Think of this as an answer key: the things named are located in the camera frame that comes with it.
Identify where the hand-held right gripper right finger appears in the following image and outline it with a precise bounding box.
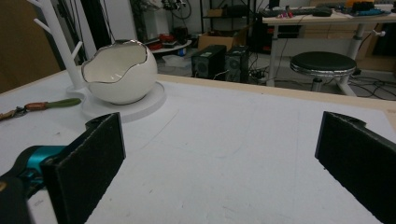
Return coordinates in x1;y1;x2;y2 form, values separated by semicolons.
314;110;396;224

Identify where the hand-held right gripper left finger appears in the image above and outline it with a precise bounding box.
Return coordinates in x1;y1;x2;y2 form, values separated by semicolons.
40;112;127;224

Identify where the white jewelry tree stand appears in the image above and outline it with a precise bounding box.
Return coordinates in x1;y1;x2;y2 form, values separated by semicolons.
27;0;167;124

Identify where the black round stool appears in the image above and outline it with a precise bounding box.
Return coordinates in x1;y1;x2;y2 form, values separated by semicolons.
290;50;359;97

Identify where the white eggshell-shaped ceramic bowl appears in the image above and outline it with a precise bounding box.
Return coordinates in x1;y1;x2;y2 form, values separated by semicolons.
80;39;159;105

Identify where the white-legged wooden desk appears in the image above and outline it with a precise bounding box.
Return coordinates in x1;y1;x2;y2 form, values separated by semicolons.
262;3;396;88

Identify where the black computer tower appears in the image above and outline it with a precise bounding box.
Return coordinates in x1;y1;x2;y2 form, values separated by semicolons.
224;45;250;84
191;44;228;80

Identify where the black keyboard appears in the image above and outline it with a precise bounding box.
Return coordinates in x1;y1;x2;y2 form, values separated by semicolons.
260;7;333;19

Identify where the cardboard box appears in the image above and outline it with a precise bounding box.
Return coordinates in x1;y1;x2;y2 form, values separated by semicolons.
197;29;250;52

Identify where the black metal shelf rack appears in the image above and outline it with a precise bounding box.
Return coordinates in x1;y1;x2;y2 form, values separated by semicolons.
199;0;258;35

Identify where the green handled tool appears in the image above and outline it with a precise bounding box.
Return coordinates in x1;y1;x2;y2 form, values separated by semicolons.
0;97;82;122

